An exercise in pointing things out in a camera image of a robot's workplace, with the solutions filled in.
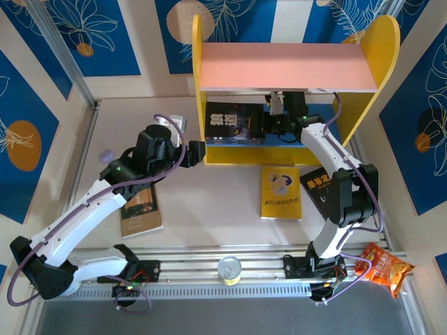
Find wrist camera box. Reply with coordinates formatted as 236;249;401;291
264;91;283;117
170;114;189;147

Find aluminium side rail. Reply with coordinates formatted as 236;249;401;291
52;100;102;259
349;135;394;252

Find grey slotted cable duct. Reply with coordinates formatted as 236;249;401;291
69;284;416;301

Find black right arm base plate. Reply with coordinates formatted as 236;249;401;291
282;256;346;280

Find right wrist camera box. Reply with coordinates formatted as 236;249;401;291
264;91;283;117

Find yellow cartoon boy book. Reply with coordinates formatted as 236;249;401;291
260;166;303;221

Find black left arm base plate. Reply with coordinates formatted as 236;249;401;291
96;260;161;284

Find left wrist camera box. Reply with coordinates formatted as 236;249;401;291
170;114;189;147

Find orange snack bag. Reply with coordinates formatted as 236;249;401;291
354;242;416;297

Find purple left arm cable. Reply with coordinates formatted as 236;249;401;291
6;113;188;313

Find yellow pink blue bookshelf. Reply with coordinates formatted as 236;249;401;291
191;13;402;167

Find black controller board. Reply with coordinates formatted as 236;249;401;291
110;282;142;299
309;281;338;303

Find brown scroll cover book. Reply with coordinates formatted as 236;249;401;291
119;183;164;239

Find silver drink can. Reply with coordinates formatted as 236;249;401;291
217;256;242;286

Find black wolf eye book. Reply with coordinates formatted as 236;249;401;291
205;101;265;140

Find black yellow-title antler book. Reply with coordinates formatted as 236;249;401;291
299;167;337;224

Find grey metal panel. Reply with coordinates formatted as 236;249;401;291
34;296;420;335

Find aluminium rail bed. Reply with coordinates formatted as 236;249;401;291
29;246;420;287

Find purple old man book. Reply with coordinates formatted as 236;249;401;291
205;137;265;142

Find dark red-print face book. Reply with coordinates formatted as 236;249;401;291
205;140;265;145

